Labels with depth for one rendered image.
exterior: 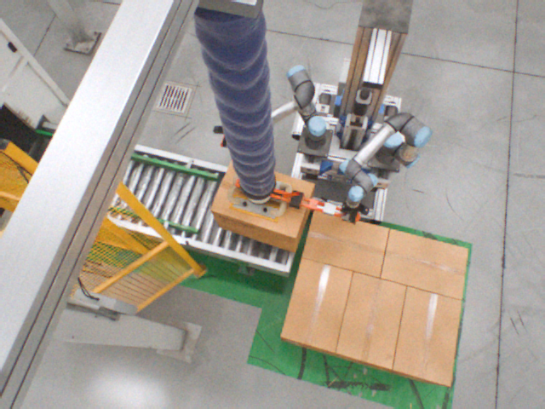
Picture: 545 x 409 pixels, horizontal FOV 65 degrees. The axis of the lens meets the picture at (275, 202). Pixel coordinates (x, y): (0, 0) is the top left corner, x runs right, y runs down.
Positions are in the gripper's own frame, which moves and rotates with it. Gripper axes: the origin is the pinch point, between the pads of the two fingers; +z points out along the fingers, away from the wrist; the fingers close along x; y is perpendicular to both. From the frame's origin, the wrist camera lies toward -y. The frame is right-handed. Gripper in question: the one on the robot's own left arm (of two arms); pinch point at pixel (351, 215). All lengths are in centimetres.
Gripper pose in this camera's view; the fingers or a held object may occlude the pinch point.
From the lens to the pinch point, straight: 266.3
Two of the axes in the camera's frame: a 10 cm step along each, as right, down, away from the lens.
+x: -3.0, 8.9, -3.4
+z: 0.2, 3.6, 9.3
